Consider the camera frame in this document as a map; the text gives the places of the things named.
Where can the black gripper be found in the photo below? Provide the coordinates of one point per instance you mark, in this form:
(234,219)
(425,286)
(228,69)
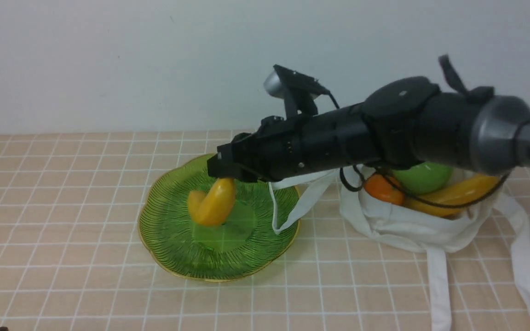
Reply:
(301,145)

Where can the yellow plastic banana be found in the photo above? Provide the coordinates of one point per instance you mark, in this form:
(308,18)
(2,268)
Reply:
(455,198)
(212,209)

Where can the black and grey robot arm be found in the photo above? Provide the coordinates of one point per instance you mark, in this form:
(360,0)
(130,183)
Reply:
(400,125)

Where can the white cloth tote bag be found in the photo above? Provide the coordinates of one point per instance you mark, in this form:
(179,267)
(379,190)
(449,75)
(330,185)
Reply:
(421,233)

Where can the green glass plate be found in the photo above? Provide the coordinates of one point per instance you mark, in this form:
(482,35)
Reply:
(200,228)

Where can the orange plastic tangerine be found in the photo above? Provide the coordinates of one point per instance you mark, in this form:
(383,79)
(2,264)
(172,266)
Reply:
(381,189)

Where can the green plastic apple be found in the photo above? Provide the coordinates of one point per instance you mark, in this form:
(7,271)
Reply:
(424,178)

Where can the wrist-mounted camera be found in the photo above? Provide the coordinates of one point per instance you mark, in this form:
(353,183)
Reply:
(297,90)

